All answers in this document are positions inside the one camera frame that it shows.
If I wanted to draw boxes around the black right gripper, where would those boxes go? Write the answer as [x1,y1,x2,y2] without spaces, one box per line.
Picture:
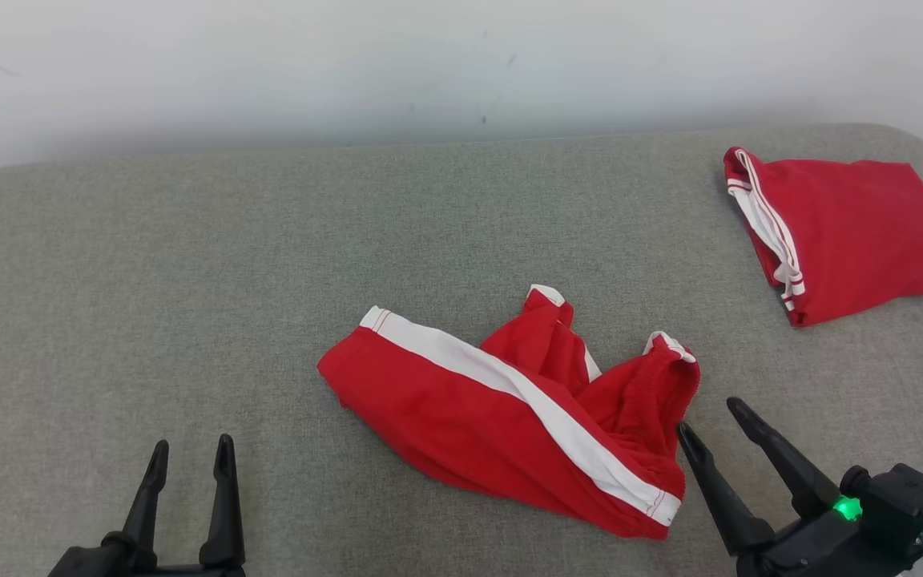
[676,397,911,577]

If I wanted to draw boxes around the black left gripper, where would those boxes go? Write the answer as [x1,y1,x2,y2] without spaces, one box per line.
[49,434,246,577]

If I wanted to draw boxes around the red shorts with white stripe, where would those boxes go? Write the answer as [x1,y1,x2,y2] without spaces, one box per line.
[317,284,701,540]

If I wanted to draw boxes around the red Bulls basketball jersey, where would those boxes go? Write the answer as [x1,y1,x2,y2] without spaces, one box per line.
[723,147,923,328]

